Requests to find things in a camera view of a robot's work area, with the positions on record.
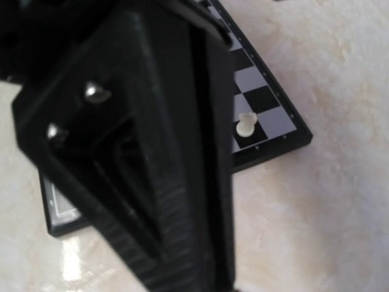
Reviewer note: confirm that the white chess piece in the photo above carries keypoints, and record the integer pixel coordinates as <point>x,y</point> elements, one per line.
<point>246,124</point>

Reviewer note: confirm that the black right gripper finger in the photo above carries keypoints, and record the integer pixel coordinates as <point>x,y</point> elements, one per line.
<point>132,120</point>

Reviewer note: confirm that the black and grey chessboard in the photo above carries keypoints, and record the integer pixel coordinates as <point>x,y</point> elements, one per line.
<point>278,128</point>

